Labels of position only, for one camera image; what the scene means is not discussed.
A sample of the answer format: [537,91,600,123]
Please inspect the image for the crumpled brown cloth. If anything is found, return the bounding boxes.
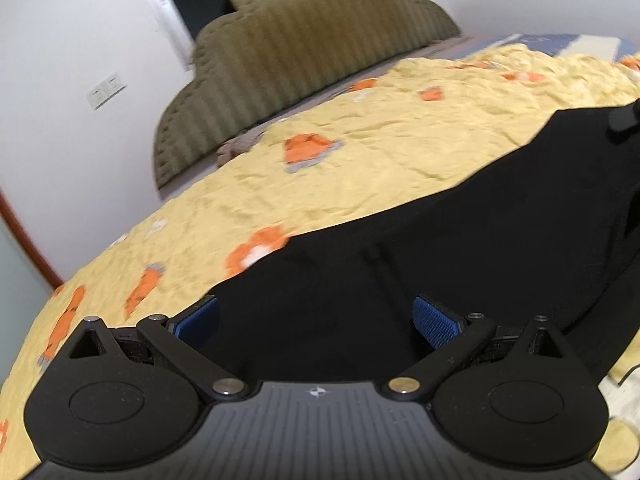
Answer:
[216,132,266,167]

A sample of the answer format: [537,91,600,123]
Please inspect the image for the yellow carrot print blanket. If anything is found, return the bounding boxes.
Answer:
[0,42,640,478]

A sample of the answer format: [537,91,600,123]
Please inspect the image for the brown wooden door frame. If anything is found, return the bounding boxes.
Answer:
[0,192,67,292]

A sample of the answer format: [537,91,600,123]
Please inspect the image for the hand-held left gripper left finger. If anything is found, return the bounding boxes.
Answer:
[67,295,250,403]

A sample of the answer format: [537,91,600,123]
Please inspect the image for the olive striped padded headboard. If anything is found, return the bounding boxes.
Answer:
[152,0,462,191]

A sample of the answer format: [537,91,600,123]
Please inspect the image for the black pants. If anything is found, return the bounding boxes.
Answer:
[202,102,640,383]

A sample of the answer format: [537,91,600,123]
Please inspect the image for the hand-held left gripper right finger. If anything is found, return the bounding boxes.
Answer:
[388,296,565,401]

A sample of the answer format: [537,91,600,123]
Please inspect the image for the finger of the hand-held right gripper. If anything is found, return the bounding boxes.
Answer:
[606,101,640,137]

